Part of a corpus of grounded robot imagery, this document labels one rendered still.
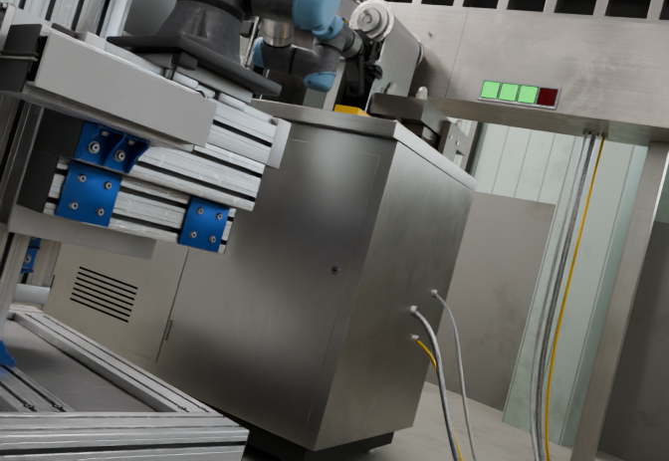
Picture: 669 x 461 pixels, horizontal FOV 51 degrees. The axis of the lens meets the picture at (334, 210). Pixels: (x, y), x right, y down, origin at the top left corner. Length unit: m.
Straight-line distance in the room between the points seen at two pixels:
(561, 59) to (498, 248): 1.81
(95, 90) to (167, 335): 1.13
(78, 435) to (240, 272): 0.88
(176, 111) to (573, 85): 1.48
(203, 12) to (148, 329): 1.05
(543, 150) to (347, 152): 2.31
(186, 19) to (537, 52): 1.35
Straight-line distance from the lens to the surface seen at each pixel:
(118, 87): 0.97
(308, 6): 1.21
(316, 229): 1.74
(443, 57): 2.40
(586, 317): 3.37
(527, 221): 3.86
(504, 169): 4.01
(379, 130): 1.69
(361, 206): 1.69
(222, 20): 1.23
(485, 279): 3.91
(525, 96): 2.26
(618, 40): 2.28
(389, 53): 2.16
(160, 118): 1.01
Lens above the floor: 0.57
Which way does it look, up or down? 3 degrees up
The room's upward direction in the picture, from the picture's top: 15 degrees clockwise
